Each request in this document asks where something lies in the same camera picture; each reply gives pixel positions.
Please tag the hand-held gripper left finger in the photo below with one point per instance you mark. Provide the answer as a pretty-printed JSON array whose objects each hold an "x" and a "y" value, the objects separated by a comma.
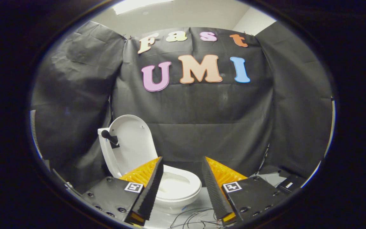
[{"x": 149, "y": 194}]

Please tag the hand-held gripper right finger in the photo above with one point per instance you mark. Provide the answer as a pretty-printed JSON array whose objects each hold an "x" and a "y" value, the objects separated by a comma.
[{"x": 214, "y": 194}]

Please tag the white toilet lid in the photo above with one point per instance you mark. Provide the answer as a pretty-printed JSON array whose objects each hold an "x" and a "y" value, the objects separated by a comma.
[{"x": 132, "y": 143}]

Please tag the white ceramic toilet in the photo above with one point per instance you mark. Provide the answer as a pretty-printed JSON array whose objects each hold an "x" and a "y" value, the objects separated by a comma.
[{"x": 184, "y": 194}]

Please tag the black backdrop cloth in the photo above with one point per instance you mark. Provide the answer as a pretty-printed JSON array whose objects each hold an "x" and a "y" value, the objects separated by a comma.
[{"x": 199, "y": 121}]

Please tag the small black box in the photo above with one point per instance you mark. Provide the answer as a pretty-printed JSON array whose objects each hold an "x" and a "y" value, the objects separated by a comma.
[{"x": 291, "y": 184}]

